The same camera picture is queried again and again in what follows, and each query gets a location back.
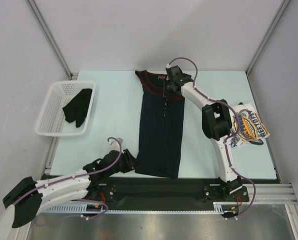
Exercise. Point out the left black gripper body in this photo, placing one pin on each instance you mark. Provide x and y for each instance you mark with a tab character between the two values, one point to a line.
120	168

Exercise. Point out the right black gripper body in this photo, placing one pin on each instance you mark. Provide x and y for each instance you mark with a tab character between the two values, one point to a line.
170	91

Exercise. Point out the navy tank top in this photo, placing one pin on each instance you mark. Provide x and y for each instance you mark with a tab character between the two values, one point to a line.
160	129

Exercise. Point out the white tank top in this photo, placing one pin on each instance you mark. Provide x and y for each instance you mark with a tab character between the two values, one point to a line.
250	128

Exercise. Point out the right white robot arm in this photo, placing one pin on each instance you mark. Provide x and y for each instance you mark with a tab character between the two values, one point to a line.
216	123

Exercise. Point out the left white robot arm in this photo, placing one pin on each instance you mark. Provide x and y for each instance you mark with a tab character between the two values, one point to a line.
30	197

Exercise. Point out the black garment in basket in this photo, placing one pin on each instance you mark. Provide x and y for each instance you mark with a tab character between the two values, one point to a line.
77	109

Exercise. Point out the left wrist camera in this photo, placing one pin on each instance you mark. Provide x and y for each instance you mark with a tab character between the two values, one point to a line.
115	143

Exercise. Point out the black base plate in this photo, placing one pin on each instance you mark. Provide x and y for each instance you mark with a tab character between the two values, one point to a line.
163	194

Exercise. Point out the left cable duct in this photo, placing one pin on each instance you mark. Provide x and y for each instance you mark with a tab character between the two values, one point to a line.
76	208

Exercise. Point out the cable duct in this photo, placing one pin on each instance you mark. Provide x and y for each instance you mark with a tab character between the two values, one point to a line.
226	207
76	208

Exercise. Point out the right cable duct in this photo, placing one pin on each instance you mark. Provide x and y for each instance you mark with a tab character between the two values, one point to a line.
226	207

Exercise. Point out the right aluminium frame post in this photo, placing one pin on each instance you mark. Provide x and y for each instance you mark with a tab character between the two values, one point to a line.
268	35

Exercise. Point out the aluminium frame post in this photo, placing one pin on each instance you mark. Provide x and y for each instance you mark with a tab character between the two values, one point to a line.
43	25
268	35

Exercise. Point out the left aluminium frame post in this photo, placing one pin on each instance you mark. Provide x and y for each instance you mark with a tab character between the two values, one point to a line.
43	25

